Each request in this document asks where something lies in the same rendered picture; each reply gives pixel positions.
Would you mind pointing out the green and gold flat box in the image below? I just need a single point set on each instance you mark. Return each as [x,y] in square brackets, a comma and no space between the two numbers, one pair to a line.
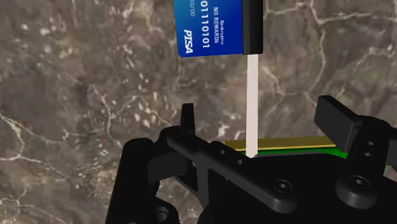
[288,142]

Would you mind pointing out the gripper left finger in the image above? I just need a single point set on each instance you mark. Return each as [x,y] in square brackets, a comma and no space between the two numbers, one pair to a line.
[229,164]

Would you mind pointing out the blue bank card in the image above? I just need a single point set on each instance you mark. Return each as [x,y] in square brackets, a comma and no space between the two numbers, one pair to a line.
[207,28]

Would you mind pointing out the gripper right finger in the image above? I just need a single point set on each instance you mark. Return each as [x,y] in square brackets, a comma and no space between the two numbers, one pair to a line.
[336,124]

